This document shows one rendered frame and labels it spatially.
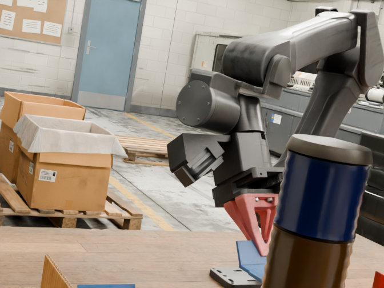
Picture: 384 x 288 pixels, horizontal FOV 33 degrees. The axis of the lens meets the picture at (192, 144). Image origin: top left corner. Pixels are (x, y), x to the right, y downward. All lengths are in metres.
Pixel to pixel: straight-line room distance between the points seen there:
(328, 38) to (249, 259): 0.35
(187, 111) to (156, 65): 11.22
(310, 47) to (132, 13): 10.90
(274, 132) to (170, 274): 8.30
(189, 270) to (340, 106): 0.34
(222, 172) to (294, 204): 0.53
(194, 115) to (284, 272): 0.50
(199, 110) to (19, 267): 0.34
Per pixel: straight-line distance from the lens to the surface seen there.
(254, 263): 0.79
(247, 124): 0.82
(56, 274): 0.73
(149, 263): 1.01
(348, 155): 0.28
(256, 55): 0.83
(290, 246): 0.29
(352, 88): 1.03
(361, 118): 7.73
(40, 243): 1.03
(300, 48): 0.90
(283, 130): 9.02
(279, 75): 0.82
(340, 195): 0.28
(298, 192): 0.29
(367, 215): 0.53
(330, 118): 1.01
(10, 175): 4.67
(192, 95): 0.78
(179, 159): 0.77
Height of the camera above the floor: 1.22
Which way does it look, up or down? 8 degrees down
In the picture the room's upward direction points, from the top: 10 degrees clockwise
